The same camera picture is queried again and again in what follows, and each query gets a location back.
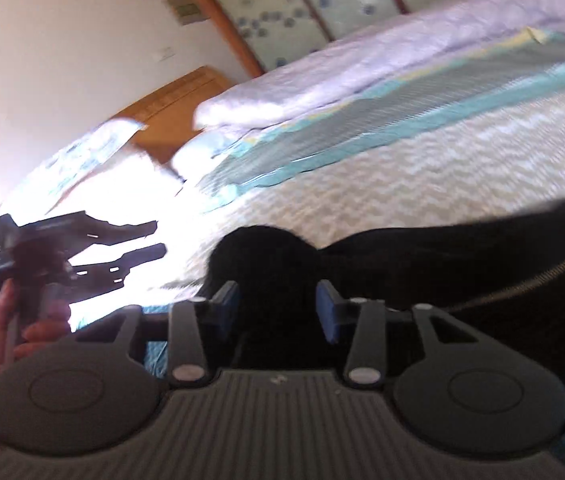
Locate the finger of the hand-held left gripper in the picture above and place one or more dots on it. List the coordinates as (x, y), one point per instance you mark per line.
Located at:
(117, 232)
(122, 262)

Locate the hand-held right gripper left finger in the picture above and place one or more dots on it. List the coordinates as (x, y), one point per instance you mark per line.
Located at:
(227, 310)

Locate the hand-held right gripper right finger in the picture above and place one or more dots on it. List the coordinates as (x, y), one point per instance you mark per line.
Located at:
(327, 315)

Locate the black pants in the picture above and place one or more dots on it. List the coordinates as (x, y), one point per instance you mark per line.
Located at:
(412, 270)

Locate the person's left hand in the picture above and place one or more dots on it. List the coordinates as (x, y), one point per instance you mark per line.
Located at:
(2, 330)

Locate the teal cloth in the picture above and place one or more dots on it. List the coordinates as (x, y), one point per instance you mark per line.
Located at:
(155, 350)

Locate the white patterned pillow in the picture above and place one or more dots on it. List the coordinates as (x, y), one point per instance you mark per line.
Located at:
(87, 147)

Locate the wooden headboard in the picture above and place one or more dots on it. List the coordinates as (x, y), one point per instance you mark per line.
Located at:
(172, 105)

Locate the bed with white chevron sheet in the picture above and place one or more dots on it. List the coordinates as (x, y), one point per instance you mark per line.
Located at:
(362, 180)

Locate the teal grey striped blanket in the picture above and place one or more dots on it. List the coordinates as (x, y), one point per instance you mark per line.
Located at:
(387, 105)

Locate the lavender folded quilt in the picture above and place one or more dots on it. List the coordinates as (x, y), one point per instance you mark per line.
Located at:
(362, 55)

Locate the wardrobe with floral glass doors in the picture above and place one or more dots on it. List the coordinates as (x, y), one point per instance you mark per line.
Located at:
(312, 5)

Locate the grey wall control panel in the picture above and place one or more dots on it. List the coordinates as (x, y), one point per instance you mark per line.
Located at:
(185, 10)

